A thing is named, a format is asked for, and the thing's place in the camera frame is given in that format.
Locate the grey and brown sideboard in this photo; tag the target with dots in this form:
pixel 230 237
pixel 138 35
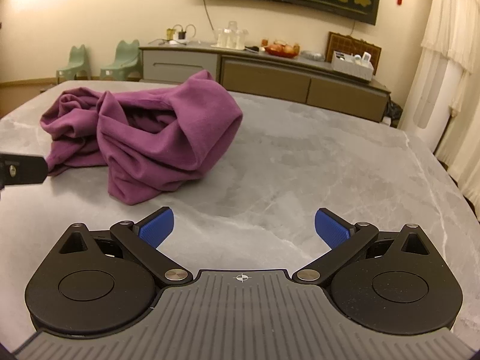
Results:
pixel 262 78

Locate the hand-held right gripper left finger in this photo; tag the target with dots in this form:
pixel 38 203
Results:
pixel 157 228

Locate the green plastic chair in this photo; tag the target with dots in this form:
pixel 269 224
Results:
pixel 125 62
pixel 77 65

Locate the white storage basket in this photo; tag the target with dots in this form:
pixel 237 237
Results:
pixel 350 66

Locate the white lace curtain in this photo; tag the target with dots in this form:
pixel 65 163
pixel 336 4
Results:
pixel 457 15

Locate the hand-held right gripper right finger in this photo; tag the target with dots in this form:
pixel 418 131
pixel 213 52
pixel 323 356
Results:
pixel 332 228

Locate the white standing air conditioner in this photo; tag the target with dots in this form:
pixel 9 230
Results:
pixel 431 97

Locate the purple garment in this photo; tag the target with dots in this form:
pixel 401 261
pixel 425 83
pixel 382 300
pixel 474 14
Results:
pixel 150 150

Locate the grey plastic bag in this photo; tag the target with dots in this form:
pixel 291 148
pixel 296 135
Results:
pixel 312 55

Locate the small black object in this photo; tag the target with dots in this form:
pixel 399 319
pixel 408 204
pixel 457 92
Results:
pixel 252 48

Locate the wooden framed board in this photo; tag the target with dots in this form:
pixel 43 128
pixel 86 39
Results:
pixel 348 43

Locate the red fruit plate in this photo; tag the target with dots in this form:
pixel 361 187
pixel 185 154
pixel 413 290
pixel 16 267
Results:
pixel 281 49

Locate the tray of glass cups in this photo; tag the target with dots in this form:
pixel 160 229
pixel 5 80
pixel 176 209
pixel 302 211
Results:
pixel 230 37

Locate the dark bottle with clear tubes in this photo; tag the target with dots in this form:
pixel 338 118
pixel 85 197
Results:
pixel 182 34

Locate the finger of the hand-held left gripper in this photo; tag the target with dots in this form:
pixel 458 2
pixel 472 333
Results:
pixel 26 168

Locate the black bag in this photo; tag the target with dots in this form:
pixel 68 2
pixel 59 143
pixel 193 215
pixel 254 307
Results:
pixel 393 112

